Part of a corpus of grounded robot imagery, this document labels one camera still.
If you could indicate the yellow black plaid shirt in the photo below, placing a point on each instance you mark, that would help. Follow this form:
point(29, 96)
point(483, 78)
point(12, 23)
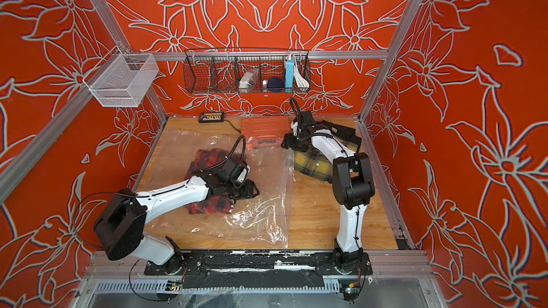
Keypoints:
point(314, 164)

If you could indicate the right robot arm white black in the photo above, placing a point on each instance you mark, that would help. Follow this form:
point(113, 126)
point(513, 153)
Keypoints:
point(351, 178)

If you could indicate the white slotted cable duct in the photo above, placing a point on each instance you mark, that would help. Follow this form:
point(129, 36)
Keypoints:
point(172, 287)

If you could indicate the grey white packet in basket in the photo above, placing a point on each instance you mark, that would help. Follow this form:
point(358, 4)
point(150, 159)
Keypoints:
point(248, 81)

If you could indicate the black wire wall basket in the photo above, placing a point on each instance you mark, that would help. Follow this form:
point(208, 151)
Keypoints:
point(219, 72)

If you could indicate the red black plaid shirt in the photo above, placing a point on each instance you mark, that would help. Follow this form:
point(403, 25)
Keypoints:
point(217, 204)

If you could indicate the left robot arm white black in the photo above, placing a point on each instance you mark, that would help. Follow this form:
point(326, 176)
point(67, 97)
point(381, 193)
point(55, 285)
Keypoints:
point(120, 227)

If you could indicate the clear acrylic wall bin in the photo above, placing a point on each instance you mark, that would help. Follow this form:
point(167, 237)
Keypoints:
point(123, 80)

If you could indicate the small black device with buttons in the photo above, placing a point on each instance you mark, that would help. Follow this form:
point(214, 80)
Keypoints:
point(211, 117)

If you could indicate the orange plastic tool case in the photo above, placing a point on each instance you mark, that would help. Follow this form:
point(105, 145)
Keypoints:
point(265, 131)

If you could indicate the light blue box in basket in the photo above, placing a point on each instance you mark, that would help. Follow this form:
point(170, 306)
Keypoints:
point(289, 73)

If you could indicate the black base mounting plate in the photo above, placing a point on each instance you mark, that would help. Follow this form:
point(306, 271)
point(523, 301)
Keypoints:
point(264, 269)

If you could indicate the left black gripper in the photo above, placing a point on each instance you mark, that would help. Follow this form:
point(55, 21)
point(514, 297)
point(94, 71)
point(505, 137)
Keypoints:
point(250, 190)

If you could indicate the dark blue round object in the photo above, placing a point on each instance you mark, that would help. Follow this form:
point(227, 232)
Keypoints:
point(275, 85)

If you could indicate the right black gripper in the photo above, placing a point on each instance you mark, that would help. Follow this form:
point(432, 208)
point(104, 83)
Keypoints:
point(288, 142)

